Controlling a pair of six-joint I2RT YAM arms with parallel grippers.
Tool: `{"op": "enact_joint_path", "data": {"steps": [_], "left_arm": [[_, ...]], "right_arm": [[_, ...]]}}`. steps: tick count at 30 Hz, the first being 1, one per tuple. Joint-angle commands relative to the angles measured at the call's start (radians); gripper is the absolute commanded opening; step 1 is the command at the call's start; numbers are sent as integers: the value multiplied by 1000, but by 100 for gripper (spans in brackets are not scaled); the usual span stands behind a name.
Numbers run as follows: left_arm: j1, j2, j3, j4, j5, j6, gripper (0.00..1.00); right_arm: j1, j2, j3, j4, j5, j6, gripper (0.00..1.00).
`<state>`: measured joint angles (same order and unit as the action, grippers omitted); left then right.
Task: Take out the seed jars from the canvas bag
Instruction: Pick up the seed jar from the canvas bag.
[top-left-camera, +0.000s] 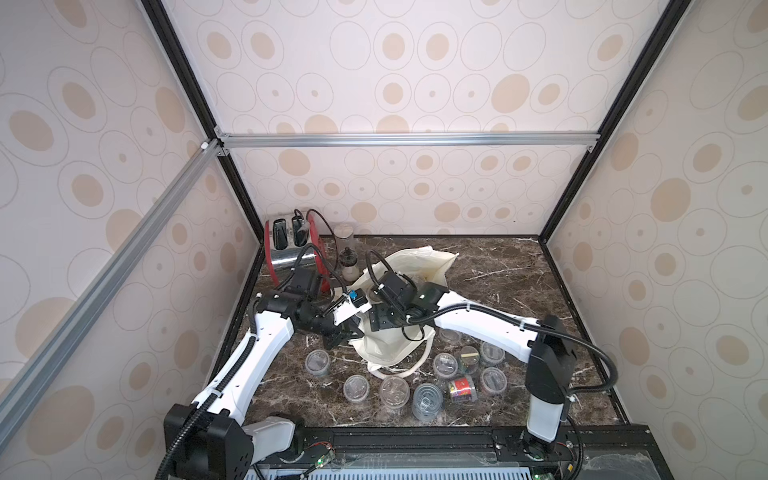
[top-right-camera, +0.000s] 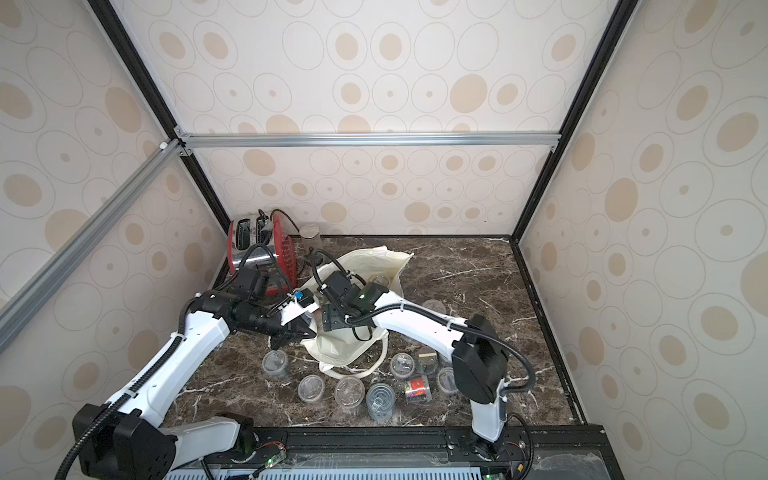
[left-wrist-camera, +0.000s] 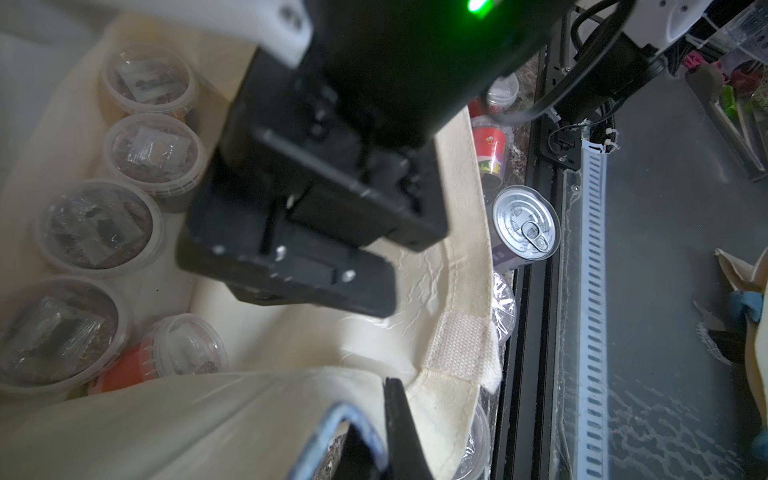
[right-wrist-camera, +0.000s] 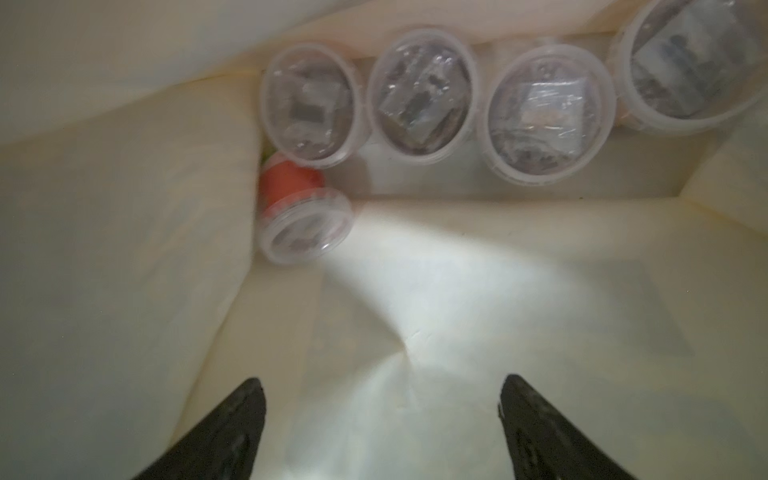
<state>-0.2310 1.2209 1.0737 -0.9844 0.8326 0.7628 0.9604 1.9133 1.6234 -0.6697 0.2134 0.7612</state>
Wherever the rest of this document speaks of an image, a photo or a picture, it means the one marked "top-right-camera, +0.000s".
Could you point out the wide clear seed jar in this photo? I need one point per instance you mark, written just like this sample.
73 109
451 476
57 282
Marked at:
349 394

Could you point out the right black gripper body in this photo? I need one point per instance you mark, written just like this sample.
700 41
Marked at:
330 318

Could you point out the dark lid seed jar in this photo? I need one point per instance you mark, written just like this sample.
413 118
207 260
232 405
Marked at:
428 361

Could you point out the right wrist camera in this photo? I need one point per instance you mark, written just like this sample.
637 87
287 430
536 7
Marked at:
340 288

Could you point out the horizontal aluminium frame bar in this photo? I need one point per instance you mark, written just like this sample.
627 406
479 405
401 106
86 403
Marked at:
386 139

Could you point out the glass spice shaker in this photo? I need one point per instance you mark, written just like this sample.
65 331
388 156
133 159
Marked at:
311 238

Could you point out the small bottle behind bag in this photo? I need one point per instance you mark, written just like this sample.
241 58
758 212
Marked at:
314 262

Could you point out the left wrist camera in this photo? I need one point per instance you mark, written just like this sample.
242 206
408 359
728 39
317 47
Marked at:
300 302

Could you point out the red chrome toaster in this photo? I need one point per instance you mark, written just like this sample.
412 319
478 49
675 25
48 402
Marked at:
263 241

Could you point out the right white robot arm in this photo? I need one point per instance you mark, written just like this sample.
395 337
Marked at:
487 370

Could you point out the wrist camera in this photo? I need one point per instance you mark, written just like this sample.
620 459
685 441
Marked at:
340 288
300 302

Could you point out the red label jar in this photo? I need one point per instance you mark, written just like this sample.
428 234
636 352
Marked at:
418 390

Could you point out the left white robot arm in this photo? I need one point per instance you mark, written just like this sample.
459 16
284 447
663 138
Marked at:
123 438

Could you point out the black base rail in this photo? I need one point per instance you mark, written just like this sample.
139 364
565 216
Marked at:
522 452

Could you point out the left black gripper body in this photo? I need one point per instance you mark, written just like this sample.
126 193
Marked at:
286 331

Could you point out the cream canvas tote bag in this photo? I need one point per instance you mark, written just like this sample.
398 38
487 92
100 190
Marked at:
357 351

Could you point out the left diagonal aluminium bar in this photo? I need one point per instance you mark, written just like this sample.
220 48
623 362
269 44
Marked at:
22 308

